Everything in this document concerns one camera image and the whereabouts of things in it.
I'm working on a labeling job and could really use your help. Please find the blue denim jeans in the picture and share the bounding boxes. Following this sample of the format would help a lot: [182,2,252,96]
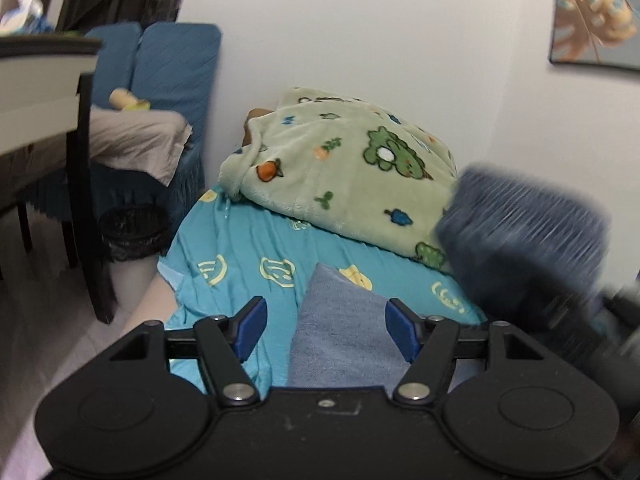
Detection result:
[288,168,608,389]

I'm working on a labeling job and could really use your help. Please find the teal patterned bed sheet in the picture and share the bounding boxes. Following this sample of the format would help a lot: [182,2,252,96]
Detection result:
[158,188,485,393]

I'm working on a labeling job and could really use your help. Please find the black waste bin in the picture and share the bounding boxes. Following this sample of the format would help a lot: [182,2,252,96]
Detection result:
[99,204,171,262]

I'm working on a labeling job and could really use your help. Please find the green cartoon fleece blanket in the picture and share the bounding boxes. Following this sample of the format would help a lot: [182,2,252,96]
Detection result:
[218,87,457,272]

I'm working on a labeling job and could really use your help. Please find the beige cloth on sofa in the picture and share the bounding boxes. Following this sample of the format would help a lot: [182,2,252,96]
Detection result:
[89,106,192,186]

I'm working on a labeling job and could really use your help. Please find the blue sofa chair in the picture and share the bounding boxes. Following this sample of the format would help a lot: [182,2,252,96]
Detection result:
[87,22,222,228]

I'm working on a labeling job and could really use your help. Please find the white dark-legged table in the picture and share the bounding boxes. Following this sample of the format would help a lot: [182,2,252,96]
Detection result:
[1,34,115,324]

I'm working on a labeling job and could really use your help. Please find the white plastic bag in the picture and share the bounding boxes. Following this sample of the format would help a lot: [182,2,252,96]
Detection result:
[0,0,53,36]

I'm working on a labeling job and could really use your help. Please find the leaf wall painting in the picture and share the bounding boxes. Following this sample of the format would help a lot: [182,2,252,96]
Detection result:
[549,0,639,72]

